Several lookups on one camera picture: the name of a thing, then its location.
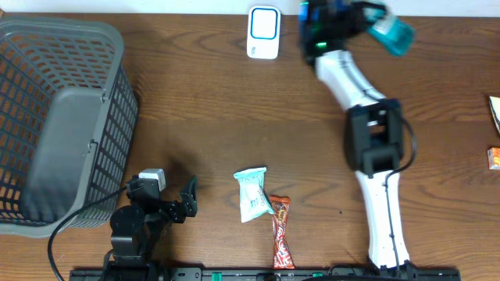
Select teal tissue pack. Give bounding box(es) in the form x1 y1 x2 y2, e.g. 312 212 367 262
234 167 274 223

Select blue mouthwash bottle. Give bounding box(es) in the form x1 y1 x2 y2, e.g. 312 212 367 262
363 1 416 57

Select red brown snack bar wrapper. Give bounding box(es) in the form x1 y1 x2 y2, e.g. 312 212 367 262
270 196 295 269

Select yellow chips bag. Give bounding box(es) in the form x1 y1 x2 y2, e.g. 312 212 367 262
488 96 500 133

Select small orange snack packet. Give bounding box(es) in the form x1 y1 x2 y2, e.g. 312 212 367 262
487 148 500 170

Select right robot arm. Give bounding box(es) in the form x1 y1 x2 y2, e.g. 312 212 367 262
298 0 415 278

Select grey plastic shopping basket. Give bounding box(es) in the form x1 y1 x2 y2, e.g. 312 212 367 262
1 16 138 238

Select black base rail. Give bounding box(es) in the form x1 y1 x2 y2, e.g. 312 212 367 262
69 264 462 281

